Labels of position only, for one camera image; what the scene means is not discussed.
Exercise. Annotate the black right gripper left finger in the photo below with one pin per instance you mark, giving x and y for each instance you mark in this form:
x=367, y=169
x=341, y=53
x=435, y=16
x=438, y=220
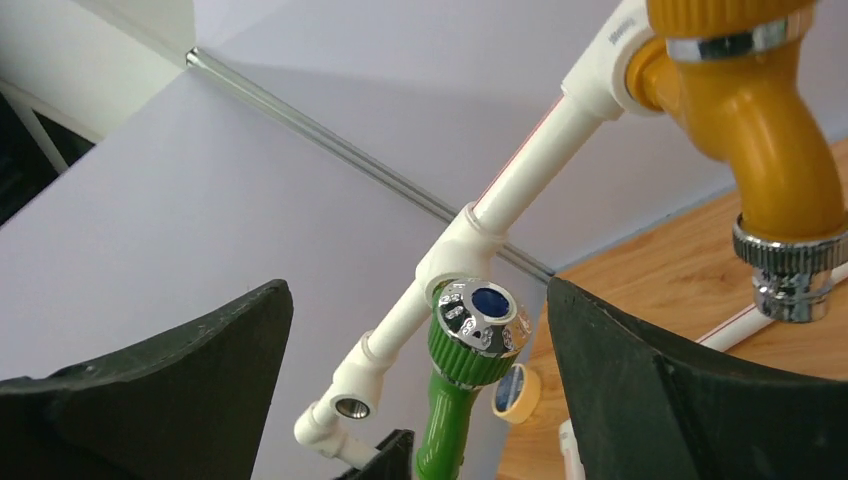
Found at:
x=188, y=403

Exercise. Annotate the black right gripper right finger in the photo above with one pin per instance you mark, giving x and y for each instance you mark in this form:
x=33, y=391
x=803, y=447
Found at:
x=646, y=403

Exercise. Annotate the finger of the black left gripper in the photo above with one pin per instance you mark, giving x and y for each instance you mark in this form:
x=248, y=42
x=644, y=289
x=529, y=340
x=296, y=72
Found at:
x=392, y=462

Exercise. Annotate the green water faucet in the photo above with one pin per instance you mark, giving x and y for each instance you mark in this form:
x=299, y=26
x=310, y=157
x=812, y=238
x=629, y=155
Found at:
x=476, y=332

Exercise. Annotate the white PVC pipe frame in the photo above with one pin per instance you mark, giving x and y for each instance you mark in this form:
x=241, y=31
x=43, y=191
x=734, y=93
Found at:
x=593, y=92

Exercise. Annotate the yellow water faucet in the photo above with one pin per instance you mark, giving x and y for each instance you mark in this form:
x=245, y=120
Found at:
x=726, y=72

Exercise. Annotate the masking tape roll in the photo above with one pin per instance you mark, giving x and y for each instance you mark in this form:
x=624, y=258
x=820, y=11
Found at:
x=517, y=394

